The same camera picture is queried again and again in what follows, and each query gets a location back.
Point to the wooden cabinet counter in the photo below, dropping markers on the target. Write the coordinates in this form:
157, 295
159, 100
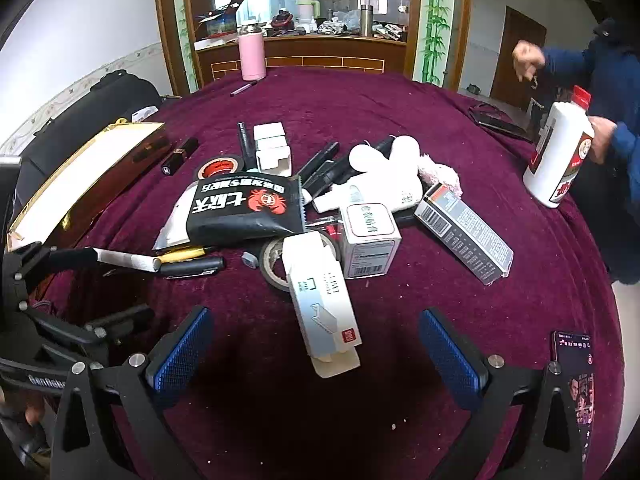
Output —
310, 55

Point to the black lipstick tube gold band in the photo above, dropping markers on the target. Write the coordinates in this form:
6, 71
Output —
179, 156

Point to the pink thermos bottle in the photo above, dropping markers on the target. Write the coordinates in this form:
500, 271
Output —
251, 52

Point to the pink plush toy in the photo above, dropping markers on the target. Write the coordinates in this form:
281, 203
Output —
440, 175

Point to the small white plastic bottle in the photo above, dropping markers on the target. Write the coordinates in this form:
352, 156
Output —
364, 157
405, 152

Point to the purple velvet tablecloth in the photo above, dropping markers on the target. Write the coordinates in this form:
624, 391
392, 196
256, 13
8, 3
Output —
350, 435

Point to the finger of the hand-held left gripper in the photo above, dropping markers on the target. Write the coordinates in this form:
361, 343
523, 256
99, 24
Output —
70, 258
125, 317

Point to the black tape roll grey core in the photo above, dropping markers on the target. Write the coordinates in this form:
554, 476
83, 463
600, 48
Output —
270, 270

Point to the grey carton red end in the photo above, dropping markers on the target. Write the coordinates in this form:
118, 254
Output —
465, 235

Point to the black wallet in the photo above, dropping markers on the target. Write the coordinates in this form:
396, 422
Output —
500, 125

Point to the white liquor bottle red label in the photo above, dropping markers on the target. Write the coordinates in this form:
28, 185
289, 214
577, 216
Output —
555, 160

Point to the long white staple box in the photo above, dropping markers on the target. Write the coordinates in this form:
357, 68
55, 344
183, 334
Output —
320, 305

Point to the black crab snack packet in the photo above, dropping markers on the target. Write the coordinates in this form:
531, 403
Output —
240, 210

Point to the red lipstick clear cap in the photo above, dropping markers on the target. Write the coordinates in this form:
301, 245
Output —
334, 232

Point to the wooden door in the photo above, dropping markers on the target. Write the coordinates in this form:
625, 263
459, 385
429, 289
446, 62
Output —
517, 50

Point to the grey square box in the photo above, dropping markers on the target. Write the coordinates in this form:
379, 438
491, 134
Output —
370, 225

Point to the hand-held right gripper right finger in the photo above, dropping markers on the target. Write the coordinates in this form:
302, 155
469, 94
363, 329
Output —
450, 355

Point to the small fish tank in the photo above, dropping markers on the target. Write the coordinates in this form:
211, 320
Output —
220, 22

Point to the large white bottle green label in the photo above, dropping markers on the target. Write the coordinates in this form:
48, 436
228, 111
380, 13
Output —
380, 190

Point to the black bag on chair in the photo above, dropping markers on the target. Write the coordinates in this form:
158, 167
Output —
115, 100

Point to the steel flask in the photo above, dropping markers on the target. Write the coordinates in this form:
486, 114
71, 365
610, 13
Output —
367, 20

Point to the yellow pen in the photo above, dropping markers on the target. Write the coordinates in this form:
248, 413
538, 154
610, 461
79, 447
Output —
185, 254

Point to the white open-flap box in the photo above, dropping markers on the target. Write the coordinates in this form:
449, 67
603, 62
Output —
272, 160

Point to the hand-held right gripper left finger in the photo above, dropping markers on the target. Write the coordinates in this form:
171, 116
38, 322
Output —
182, 355

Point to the black tape roll red core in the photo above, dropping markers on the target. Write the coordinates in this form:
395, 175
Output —
220, 162

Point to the white marker pen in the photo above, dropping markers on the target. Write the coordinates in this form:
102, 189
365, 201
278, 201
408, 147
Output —
127, 259

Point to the small grey cap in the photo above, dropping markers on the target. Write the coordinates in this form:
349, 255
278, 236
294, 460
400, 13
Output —
249, 260

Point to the black pen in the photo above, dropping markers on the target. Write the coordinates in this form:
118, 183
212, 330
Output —
192, 267

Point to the person's left hand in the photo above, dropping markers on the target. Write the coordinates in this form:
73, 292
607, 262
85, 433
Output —
31, 414

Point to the black marker white cap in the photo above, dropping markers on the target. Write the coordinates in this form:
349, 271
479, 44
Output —
332, 172

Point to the dark ballpoint pen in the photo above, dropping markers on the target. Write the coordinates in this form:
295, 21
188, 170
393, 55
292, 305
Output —
243, 89

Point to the smartphone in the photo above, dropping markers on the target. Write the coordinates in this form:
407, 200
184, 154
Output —
575, 370

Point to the gold gift box white inside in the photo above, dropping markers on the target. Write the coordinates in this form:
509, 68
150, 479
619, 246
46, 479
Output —
90, 170

